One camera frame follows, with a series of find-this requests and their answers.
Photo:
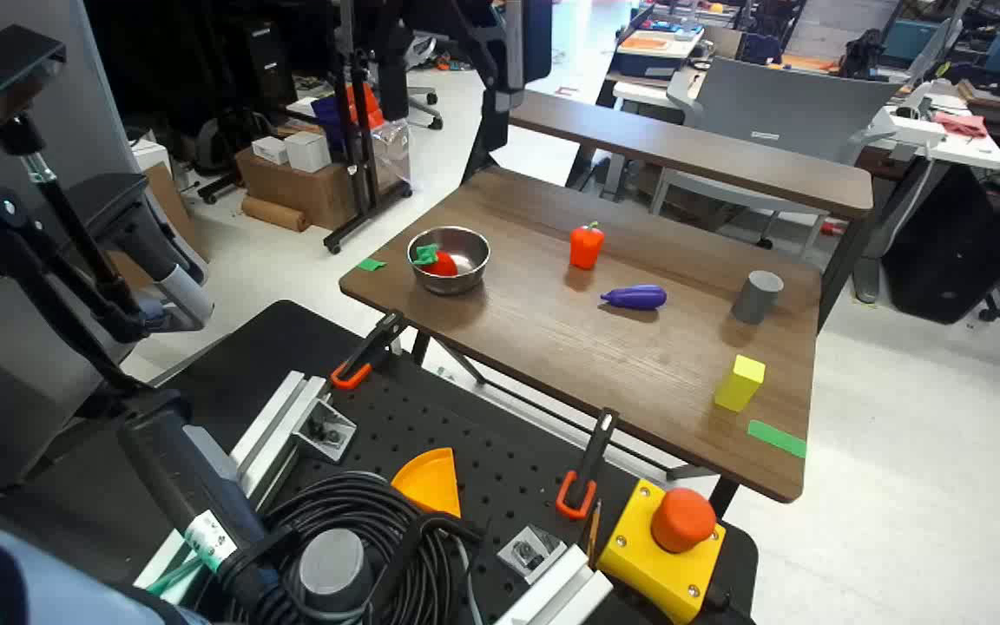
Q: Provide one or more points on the red plushy with green leaf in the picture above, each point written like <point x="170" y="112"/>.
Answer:
<point x="444" y="265"/>

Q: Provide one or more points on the round metal bowl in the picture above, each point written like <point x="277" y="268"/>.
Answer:
<point x="448" y="272"/>

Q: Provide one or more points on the orange toy bell pepper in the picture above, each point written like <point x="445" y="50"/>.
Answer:
<point x="589" y="248"/>

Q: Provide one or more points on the purple toy eggplant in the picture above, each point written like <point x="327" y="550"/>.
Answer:
<point x="637" y="296"/>

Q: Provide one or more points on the small green tape patch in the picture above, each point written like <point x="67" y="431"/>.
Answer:
<point x="371" y="265"/>

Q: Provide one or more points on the brown wooden work table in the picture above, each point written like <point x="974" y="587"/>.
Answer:
<point x="642" y="350"/>

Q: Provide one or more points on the orange black bar clamp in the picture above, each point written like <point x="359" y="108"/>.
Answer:
<point x="584" y="475"/>
<point x="364" y="356"/>

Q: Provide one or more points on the black perforated base board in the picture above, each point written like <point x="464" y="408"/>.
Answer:
<point x="502" y="463"/>

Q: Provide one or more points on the orange wedge-shaped plastic piece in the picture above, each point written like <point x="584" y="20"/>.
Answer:
<point x="432" y="485"/>

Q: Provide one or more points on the black floor stand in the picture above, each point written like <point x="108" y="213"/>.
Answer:
<point x="359" y="125"/>

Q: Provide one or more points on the brown cardboard box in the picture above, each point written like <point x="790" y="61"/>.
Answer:
<point x="298" y="186"/>

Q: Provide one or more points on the yellow block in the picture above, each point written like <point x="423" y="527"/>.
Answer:
<point x="738" y="388"/>

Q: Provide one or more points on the long narrow brown table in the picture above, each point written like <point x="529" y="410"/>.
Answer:
<point x="697" y="147"/>

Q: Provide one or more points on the grey cylinder block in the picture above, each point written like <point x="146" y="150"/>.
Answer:
<point x="757" y="296"/>

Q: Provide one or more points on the white boxes stack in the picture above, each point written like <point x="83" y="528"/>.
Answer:
<point x="293" y="150"/>

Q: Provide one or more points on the yellow emergency stop box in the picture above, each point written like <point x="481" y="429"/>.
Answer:
<point x="653" y="557"/>

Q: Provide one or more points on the long green tape strip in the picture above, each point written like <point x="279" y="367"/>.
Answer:
<point x="776" y="440"/>

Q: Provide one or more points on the grey round knob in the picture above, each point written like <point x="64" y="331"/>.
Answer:
<point x="330" y="569"/>

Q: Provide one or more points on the orange topped desk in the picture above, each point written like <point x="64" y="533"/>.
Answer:
<point x="653" y="50"/>

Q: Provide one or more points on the black cylinder with white label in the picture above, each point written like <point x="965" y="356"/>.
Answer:
<point x="182" y="469"/>

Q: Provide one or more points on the black office chair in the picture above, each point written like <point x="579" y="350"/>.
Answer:
<point x="954" y="246"/>

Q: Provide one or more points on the white cluttered desk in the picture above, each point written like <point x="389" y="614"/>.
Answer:
<point x="939" y="129"/>

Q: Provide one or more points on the small metal corner bracket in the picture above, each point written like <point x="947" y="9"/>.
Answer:
<point x="323" y="429"/>
<point x="529" y="550"/>

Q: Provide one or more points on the long aluminium profile rail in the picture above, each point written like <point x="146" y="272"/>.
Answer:
<point x="277" y="429"/>

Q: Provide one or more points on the short aluminium profile rail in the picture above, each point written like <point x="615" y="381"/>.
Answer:
<point x="558" y="587"/>

